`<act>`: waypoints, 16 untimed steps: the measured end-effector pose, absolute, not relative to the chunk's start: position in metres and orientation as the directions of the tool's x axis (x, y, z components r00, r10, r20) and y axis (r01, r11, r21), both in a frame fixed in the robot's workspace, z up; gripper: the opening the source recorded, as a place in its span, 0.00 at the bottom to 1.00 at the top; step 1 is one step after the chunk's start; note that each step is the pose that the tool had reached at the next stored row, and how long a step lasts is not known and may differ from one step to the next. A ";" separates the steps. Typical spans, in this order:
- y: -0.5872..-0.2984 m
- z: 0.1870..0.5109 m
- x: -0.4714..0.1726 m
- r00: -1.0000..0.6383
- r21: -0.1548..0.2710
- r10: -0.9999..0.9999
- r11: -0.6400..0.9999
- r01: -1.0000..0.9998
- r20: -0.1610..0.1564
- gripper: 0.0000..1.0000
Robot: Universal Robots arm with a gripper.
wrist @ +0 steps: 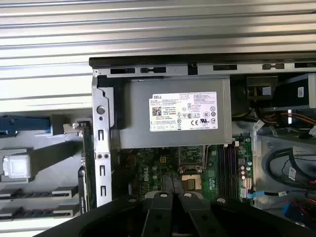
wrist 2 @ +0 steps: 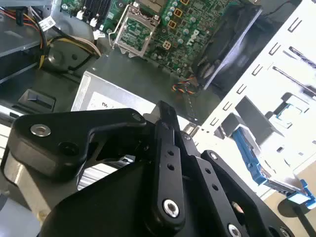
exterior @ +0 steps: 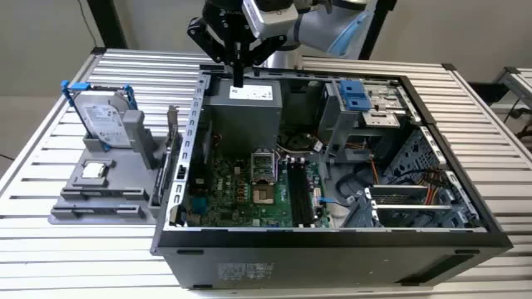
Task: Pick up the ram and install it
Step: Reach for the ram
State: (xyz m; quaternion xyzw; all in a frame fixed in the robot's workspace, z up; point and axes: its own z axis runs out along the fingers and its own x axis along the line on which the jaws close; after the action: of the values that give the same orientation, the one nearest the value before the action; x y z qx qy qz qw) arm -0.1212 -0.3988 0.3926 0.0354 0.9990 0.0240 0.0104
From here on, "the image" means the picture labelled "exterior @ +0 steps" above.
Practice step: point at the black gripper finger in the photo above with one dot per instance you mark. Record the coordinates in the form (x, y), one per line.
(208, 40)
(265, 50)

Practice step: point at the dark RAM stick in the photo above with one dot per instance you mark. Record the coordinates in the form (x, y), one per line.
(104, 195)
(95, 213)

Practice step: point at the silver blue-capped robot arm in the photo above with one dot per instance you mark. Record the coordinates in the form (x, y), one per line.
(316, 28)

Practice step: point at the black RAM slot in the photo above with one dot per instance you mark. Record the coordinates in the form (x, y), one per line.
(305, 193)
(293, 193)

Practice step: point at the grey power supply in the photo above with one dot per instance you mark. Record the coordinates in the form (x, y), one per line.
(245, 124)

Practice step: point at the blue drive latch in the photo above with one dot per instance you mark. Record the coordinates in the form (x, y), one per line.
(353, 95)

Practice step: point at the grey optical drive cage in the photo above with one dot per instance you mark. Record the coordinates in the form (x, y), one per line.
(340, 124)

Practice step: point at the round black case speaker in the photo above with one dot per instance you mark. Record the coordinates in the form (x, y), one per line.
(301, 140)

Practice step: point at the hard disk in blue carrier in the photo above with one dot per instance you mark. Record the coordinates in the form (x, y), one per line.
(101, 121)

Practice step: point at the thin locking lever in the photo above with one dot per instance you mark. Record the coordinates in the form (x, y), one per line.
(276, 168)

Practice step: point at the CPU socket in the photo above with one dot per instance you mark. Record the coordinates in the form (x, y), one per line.
(264, 193)

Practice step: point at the silver CPU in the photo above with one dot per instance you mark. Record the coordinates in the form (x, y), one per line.
(93, 170)

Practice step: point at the green motherboard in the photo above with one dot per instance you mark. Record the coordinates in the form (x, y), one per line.
(232, 205)

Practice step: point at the grey parts rack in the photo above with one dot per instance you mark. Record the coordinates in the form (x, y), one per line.
(108, 183)

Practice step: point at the metal slat side table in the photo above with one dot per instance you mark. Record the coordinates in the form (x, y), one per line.
(513, 78)

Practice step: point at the grey disk bay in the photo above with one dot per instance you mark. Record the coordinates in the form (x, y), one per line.
(399, 211)

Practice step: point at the black grey PC case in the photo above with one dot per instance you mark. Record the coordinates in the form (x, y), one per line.
(332, 268)

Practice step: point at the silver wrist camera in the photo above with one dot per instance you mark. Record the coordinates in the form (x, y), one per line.
(269, 18)

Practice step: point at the black upright post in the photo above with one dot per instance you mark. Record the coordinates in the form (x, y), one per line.
(373, 37)
(105, 21)

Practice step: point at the graphics card with metal bracket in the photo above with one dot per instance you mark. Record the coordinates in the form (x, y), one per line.
(172, 124)

